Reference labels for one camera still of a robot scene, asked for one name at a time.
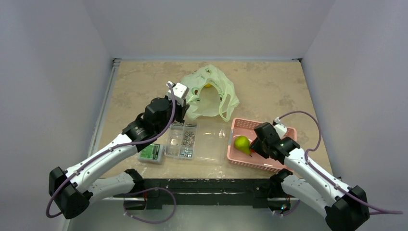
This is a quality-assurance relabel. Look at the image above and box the yellow fake fruit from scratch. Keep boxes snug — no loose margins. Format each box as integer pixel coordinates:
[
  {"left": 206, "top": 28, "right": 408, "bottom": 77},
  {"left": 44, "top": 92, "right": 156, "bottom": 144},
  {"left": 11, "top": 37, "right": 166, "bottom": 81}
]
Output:
[{"left": 234, "top": 136, "right": 252, "bottom": 156}]

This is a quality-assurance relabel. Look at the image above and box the light green plastic bag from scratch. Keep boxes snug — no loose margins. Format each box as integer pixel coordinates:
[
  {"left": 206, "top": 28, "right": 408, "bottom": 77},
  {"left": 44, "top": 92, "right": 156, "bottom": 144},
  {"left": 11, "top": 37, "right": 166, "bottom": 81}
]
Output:
[{"left": 181, "top": 64, "right": 240, "bottom": 122}]

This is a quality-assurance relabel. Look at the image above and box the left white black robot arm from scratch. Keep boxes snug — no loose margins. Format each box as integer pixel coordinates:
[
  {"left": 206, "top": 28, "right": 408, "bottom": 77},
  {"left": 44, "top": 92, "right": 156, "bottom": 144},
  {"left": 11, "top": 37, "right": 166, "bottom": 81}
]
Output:
[{"left": 46, "top": 92, "right": 189, "bottom": 219}]

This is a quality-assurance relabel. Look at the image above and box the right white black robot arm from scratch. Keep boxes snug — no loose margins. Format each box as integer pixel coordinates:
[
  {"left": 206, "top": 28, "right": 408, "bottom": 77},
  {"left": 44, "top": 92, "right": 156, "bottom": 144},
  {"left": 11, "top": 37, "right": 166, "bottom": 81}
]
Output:
[{"left": 251, "top": 122, "right": 370, "bottom": 231}]

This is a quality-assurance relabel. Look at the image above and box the pink plastic basket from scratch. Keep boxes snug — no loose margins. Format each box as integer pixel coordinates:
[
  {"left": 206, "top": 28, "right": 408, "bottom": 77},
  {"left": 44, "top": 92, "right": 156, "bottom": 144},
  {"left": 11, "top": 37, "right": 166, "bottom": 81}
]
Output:
[{"left": 227, "top": 118, "right": 286, "bottom": 173}]

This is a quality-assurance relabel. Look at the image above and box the green white small box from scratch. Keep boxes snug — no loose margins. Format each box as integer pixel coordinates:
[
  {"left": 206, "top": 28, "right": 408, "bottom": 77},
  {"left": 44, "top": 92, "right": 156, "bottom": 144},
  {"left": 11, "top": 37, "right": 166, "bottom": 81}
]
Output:
[{"left": 138, "top": 143, "right": 165, "bottom": 165}]

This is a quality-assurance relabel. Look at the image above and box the clear plastic screw organizer box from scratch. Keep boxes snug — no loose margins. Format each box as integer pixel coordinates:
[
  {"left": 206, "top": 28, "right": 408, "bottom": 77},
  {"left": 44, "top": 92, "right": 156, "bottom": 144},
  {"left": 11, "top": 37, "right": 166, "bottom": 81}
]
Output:
[{"left": 165, "top": 119, "right": 228, "bottom": 166}]

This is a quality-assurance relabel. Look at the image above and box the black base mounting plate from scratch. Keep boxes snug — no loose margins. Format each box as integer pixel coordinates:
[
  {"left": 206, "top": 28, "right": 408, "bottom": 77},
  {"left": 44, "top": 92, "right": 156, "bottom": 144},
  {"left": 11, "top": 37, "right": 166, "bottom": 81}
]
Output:
[{"left": 116, "top": 179, "right": 297, "bottom": 213}]

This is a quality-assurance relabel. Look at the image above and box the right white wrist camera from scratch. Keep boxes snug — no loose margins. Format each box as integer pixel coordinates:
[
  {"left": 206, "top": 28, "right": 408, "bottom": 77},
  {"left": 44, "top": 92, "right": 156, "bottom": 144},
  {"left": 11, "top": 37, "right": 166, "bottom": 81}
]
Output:
[{"left": 273, "top": 117, "right": 288, "bottom": 138}]

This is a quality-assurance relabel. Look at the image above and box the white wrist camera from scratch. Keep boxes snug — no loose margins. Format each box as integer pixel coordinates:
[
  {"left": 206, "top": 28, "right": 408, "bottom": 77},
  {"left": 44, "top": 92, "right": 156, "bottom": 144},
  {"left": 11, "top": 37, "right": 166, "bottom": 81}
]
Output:
[
  {"left": 273, "top": 117, "right": 288, "bottom": 138},
  {"left": 166, "top": 81, "right": 190, "bottom": 106}
]

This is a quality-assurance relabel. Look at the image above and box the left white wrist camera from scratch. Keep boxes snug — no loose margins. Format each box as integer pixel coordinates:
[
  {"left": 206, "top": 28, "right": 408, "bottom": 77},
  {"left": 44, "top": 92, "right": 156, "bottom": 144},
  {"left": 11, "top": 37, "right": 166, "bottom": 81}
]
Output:
[{"left": 166, "top": 81, "right": 190, "bottom": 106}]

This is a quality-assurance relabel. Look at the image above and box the aluminium back frame rail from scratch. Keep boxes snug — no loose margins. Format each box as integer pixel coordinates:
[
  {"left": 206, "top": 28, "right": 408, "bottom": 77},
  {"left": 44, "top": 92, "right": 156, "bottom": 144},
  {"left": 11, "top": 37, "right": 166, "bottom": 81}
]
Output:
[{"left": 112, "top": 57, "right": 303, "bottom": 63}]

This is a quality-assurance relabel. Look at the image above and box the aluminium frame rail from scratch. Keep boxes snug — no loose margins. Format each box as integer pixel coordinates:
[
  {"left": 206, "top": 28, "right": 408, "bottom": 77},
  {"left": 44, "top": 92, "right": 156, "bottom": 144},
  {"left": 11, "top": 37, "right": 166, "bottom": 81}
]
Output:
[
  {"left": 112, "top": 57, "right": 303, "bottom": 63},
  {"left": 65, "top": 178, "right": 347, "bottom": 202},
  {"left": 86, "top": 58, "right": 122, "bottom": 159}
]

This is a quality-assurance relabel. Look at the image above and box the aluminium left frame rail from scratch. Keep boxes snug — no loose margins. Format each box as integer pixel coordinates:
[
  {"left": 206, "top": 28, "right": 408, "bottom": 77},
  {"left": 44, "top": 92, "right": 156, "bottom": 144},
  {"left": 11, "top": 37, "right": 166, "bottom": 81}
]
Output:
[{"left": 86, "top": 58, "right": 122, "bottom": 159}]

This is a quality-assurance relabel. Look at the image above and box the aluminium front frame rail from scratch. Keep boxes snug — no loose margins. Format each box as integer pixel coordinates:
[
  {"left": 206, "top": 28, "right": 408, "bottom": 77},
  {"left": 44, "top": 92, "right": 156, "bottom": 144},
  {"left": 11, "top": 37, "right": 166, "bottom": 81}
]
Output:
[{"left": 65, "top": 178, "right": 347, "bottom": 202}]

